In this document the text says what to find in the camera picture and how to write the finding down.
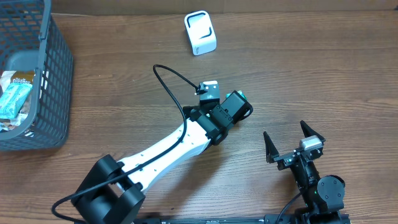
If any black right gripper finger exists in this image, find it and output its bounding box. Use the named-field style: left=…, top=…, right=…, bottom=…
left=300, top=120, right=326, bottom=143
left=263, top=131, right=279, bottom=163

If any green white yogurt cup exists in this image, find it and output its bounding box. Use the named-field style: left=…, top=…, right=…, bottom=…
left=226, top=90, right=247, bottom=100

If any teal snack packet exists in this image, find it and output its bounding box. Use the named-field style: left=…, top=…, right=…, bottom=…
left=1, top=83, right=32, bottom=119

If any brown white snack bag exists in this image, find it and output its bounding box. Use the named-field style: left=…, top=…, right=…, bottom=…
left=1, top=70, right=35, bottom=132

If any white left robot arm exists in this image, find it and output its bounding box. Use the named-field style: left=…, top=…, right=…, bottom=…
left=71, top=91, right=253, bottom=223

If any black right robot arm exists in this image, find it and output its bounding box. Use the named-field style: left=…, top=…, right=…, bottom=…
left=263, top=120, right=349, bottom=223

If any white barcode scanner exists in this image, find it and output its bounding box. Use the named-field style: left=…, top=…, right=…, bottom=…
left=184, top=11, right=217, bottom=56

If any grey plastic mesh basket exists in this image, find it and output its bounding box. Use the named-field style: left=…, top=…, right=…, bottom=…
left=1, top=0, right=74, bottom=151

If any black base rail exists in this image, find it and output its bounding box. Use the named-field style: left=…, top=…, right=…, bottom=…
left=133, top=214, right=351, bottom=224

